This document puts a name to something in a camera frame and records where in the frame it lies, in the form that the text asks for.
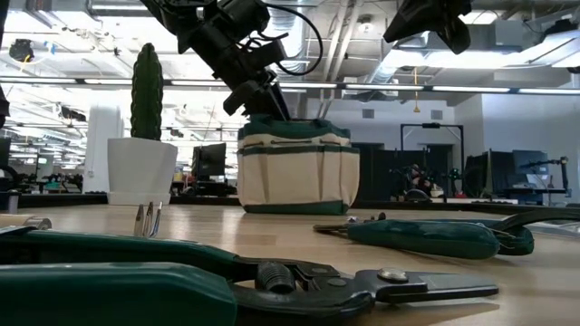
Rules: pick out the white plant pot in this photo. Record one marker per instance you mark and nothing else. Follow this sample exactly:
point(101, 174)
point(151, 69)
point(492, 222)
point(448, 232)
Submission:
point(140, 172)

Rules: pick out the black partition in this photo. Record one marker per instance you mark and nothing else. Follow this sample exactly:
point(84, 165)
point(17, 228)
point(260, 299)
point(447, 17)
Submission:
point(380, 172)

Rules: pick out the black background monitor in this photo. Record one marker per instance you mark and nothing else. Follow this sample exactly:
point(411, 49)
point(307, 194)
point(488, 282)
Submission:
point(209, 159)

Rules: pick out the green straight-blade garden shears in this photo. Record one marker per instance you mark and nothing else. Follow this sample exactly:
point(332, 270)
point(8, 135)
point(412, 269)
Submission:
point(113, 294)

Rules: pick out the grey metal cylinder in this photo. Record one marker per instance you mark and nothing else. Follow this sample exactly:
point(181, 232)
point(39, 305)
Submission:
point(12, 203)

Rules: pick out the silver ribbed ceiling duct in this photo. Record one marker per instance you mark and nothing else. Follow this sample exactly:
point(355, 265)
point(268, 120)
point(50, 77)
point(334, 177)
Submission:
point(296, 41)

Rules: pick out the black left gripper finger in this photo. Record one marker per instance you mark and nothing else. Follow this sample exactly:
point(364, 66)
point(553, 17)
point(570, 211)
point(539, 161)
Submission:
point(263, 106)
point(282, 106)

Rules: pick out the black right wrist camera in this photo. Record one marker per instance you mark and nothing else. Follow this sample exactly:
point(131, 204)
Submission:
point(455, 36)

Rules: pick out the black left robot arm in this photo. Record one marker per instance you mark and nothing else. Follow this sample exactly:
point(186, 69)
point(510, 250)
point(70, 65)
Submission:
point(204, 31)

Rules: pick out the beige green gardening bag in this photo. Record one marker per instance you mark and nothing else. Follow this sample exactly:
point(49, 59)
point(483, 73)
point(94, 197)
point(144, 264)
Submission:
point(294, 176)

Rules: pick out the dark background monitor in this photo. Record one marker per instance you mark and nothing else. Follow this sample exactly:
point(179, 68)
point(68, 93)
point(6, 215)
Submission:
point(498, 174)
point(530, 163)

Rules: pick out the green cactus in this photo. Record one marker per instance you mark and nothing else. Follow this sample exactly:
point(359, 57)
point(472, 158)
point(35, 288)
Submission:
point(147, 90)

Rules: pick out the black ceiling device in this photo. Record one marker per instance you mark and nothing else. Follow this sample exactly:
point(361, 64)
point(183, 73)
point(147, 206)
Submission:
point(20, 50)

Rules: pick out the black aluminium table frame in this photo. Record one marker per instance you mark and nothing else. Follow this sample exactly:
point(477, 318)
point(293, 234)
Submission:
point(204, 200)

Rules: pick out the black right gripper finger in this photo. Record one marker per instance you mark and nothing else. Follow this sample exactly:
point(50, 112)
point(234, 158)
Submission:
point(408, 22)

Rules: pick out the black gantry frame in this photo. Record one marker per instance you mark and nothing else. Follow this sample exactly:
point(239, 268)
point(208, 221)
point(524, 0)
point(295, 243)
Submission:
point(430, 125)

